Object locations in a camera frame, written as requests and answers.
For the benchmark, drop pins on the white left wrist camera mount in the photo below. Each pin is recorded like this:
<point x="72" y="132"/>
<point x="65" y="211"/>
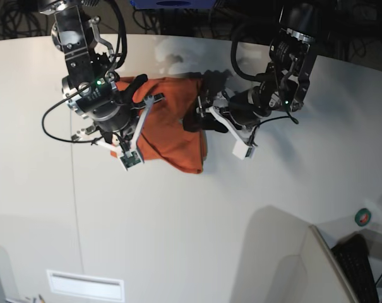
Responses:
<point x="231" y="132"/>

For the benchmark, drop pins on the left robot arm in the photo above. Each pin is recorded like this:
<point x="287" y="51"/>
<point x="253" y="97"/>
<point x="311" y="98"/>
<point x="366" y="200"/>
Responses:
<point x="283" y="86"/>

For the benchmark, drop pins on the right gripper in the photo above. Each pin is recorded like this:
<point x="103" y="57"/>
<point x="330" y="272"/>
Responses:
<point x="107" y="106"/>

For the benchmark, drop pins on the orange t-shirt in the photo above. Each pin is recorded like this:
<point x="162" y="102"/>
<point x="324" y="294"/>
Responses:
<point x="163" y="136"/>

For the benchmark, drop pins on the white table partition panel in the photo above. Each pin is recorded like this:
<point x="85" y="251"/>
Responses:
<point x="292" y="265"/>

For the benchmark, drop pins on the blue box with oval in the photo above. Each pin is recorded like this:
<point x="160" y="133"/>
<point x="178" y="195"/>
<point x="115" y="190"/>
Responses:
<point x="172" y="4"/>

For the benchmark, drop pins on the green tape roll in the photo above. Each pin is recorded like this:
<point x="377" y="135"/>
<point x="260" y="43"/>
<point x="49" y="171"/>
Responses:
<point x="363" y="217"/>

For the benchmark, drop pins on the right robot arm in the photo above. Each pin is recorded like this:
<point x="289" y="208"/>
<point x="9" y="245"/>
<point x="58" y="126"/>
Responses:
<point x="87" y="55"/>

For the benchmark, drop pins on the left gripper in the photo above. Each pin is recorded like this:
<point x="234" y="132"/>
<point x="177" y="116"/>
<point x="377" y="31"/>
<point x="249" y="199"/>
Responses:
<point x="214" y="82"/>

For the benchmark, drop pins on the black keyboard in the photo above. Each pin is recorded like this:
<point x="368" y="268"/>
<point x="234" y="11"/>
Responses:
<point x="352" y="255"/>

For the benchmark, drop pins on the white cable slot cover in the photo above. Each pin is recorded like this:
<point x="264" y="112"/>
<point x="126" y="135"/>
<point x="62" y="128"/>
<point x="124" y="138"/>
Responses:
<point x="87" y="287"/>

